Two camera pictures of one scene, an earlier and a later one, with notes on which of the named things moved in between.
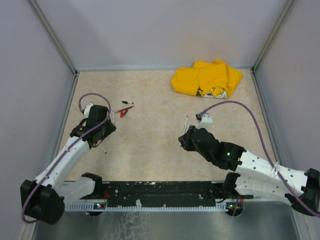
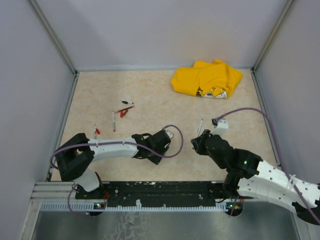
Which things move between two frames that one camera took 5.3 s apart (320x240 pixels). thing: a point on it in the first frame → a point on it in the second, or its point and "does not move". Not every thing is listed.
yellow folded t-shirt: (207, 79) does not move
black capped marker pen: (126, 102) does not move
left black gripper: (111, 128) → (156, 160)
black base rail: (166, 192) does not move
